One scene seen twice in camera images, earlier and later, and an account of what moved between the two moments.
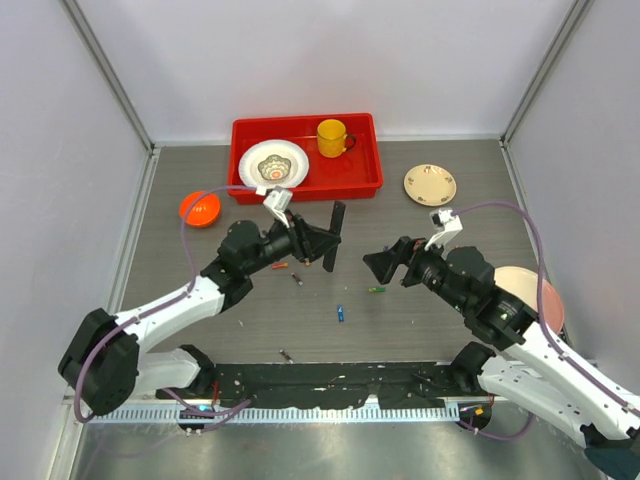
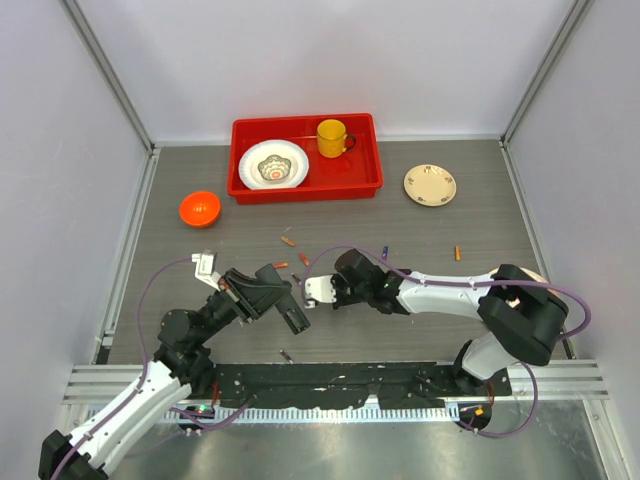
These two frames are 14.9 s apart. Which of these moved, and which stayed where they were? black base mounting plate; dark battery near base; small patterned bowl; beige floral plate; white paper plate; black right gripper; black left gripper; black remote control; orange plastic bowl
Moved: black remote control; black left gripper; black right gripper
Stayed: beige floral plate; small patterned bowl; white paper plate; dark battery near base; orange plastic bowl; black base mounting plate
